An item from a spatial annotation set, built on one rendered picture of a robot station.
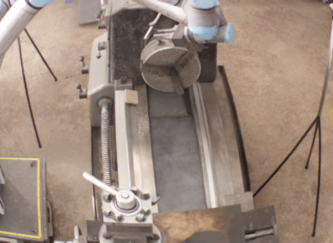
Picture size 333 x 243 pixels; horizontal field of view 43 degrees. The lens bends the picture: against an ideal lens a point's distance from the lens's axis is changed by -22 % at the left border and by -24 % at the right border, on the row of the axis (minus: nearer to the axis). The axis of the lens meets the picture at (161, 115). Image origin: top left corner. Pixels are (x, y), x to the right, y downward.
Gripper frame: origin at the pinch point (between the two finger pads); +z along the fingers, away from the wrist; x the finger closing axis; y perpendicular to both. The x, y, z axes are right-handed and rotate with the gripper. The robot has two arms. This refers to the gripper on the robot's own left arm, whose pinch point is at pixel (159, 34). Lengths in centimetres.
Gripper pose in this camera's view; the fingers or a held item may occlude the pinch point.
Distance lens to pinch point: 220.7
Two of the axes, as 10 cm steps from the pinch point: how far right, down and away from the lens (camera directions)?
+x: -3.4, 7.4, -5.8
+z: -8.7, -0.1, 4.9
